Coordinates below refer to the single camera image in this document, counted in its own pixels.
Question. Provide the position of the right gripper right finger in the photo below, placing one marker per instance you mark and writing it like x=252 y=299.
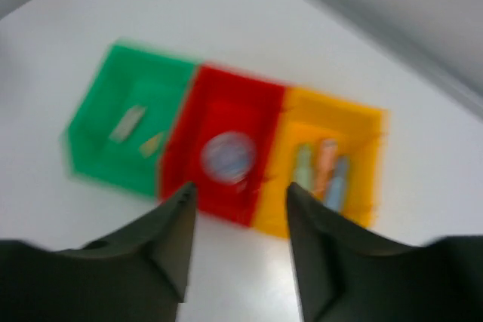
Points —
x=347 y=273

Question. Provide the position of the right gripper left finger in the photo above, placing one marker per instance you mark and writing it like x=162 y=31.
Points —
x=139 y=272

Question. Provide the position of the blue highlighter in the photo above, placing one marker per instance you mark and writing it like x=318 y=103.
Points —
x=336 y=190

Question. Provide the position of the green highlighter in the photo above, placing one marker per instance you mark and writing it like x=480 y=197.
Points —
x=303 y=170

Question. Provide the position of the orange highlighter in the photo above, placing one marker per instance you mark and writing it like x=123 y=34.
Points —
x=325 y=162

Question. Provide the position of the small beige eraser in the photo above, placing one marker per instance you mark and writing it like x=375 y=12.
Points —
x=151 y=146

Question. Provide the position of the clear jar of clips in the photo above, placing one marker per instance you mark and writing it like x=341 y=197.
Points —
x=228 y=157

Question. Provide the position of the long grey eraser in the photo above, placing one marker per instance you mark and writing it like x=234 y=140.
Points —
x=127 y=124

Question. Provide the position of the yellow plastic bin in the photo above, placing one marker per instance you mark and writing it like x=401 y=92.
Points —
x=309 y=118

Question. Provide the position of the red plastic bin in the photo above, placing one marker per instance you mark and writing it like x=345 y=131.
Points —
x=219 y=101

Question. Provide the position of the green plastic bin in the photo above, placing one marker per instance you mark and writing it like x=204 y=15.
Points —
x=128 y=75

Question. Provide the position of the aluminium frame rail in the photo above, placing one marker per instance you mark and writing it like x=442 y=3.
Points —
x=441 y=73

